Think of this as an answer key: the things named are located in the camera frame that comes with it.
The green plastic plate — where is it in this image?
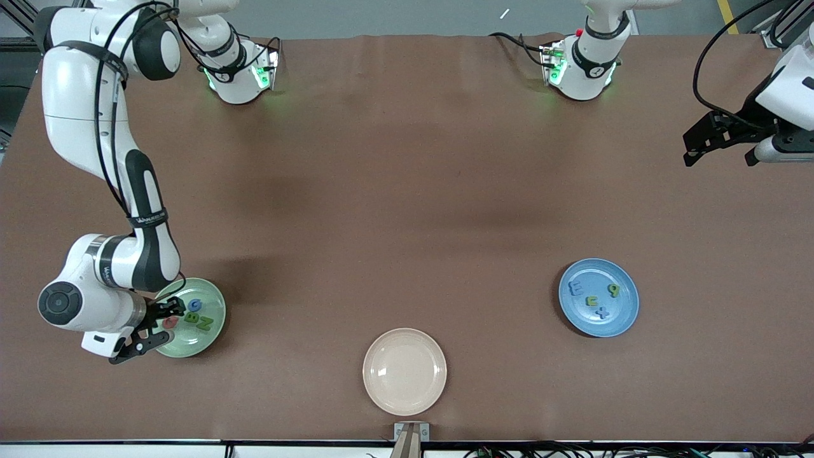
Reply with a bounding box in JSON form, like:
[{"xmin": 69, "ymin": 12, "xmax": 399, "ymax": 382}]
[{"xmin": 151, "ymin": 277, "xmax": 227, "ymax": 358}]

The blue plastic plate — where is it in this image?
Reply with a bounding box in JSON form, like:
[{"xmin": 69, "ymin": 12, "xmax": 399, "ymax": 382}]
[{"xmin": 558, "ymin": 258, "xmax": 640, "ymax": 338}]

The brown table cover sheet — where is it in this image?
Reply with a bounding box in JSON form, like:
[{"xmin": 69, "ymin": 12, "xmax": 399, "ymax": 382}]
[{"xmin": 0, "ymin": 33, "xmax": 814, "ymax": 443}]

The cream plastic plate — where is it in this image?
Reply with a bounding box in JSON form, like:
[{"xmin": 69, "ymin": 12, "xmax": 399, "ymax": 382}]
[{"xmin": 362, "ymin": 328, "xmax": 448, "ymax": 417}]

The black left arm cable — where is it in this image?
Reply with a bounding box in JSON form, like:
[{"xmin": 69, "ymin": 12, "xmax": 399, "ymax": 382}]
[{"xmin": 692, "ymin": 0, "xmax": 780, "ymax": 128}]

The aluminium frame rail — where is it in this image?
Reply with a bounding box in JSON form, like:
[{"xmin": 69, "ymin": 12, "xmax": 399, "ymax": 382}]
[
  {"xmin": 0, "ymin": 0, "xmax": 40, "ymax": 48},
  {"xmin": 752, "ymin": 0, "xmax": 814, "ymax": 50}
]

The black arm base cable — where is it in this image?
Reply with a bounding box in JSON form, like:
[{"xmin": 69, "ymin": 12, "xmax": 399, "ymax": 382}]
[{"xmin": 488, "ymin": 31, "xmax": 549, "ymax": 66}]

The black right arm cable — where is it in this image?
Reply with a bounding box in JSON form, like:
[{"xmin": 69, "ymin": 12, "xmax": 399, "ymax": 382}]
[{"xmin": 93, "ymin": 0, "xmax": 191, "ymax": 217}]

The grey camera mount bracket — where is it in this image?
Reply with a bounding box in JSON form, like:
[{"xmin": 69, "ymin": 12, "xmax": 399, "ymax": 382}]
[{"xmin": 393, "ymin": 421, "xmax": 431, "ymax": 458}]

